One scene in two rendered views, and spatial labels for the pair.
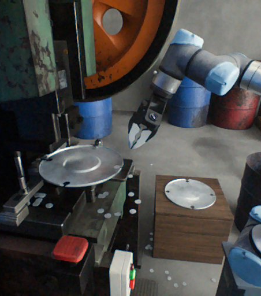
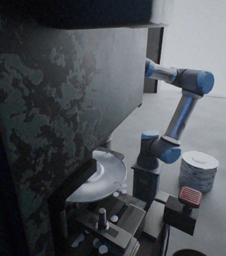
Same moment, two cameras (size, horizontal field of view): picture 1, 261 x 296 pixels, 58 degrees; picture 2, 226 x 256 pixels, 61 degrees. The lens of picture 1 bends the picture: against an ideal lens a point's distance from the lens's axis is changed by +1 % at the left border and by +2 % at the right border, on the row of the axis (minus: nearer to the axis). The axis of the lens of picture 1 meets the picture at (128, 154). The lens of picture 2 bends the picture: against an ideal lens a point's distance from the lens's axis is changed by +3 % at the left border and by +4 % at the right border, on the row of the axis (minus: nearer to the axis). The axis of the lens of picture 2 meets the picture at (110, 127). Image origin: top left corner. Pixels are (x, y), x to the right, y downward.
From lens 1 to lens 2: 0.79 m
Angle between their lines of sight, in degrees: 63
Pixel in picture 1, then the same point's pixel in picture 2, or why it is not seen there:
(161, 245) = not seen: hidden behind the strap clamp
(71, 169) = (95, 177)
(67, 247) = (191, 196)
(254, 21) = not seen: outside the picture
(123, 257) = (163, 195)
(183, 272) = not seen: hidden behind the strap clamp
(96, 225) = (132, 200)
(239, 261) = (171, 154)
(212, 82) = (150, 70)
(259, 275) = (178, 154)
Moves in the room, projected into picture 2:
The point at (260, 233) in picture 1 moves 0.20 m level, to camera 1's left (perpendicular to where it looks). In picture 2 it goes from (169, 137) to (166, 155)
